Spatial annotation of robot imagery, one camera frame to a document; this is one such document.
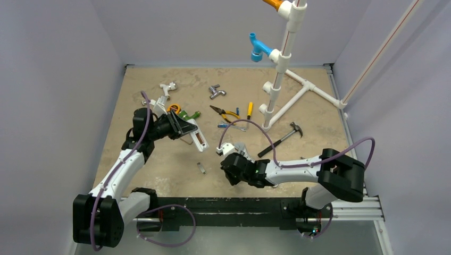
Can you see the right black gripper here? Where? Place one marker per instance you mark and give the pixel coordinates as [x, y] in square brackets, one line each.
[232, 170]

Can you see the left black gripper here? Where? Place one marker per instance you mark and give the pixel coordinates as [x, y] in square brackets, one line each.
[181, 126]

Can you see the white remote control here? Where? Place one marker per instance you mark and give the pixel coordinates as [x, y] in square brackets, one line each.
[198, 138]

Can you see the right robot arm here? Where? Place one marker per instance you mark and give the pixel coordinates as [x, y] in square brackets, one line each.
[335, 175]

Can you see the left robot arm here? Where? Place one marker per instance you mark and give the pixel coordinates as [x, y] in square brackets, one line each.
[99, 217]

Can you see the green plastic faucet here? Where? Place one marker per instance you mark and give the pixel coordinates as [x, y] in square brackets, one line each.
[185, 116]

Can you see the orange tape measure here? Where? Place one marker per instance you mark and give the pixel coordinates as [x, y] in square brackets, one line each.
[175, 108]

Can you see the red adjustable wrench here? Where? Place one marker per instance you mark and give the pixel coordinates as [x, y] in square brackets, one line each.
[241, 149]

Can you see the silver metal transceiver module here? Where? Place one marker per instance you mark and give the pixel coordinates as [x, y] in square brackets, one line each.
[201, 168]

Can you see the silver combination wrench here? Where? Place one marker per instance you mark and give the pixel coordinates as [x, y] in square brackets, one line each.
[236, 127]

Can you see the white plastic faucet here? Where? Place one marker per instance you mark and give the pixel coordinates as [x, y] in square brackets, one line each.
[167, 88]

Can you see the chrome faucet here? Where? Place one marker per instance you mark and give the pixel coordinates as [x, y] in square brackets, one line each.
[214, 90]

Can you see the white PVC pipe stand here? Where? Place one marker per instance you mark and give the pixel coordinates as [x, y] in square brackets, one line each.
[293, 12]

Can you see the blue pipe tap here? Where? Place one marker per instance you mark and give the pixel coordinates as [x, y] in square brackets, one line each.
[258, 48]

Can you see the orange pipe fitting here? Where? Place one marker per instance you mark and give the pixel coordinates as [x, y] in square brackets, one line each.
[274, 3]

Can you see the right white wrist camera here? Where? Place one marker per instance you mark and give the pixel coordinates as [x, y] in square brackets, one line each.
[226, 149]

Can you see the yellow handled pliers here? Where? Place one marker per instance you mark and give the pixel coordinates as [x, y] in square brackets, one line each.
[225, 113]

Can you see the yellow handled screwdriver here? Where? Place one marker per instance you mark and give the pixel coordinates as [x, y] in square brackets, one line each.
[249, 111]

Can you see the black handled hammer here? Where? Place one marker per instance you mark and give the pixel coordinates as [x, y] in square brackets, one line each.
[295, 129]

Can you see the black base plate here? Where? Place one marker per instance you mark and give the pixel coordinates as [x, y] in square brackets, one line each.
[184, 218]

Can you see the aluminium rail frame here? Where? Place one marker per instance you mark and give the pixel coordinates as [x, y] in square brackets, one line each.
[284, 208]

